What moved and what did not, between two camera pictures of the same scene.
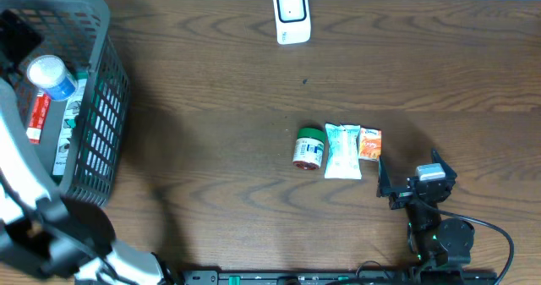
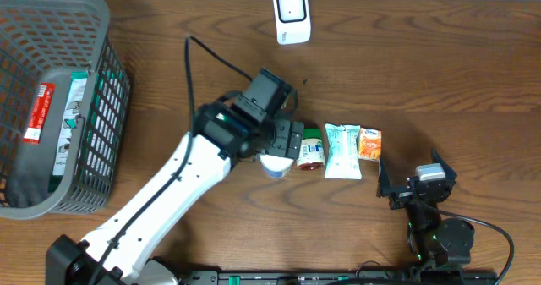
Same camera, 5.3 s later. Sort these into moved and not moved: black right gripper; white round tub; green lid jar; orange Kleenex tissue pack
Moved: white round tub
Not moved: black right gripper; green lid jar; orange Kleenex tissue pack
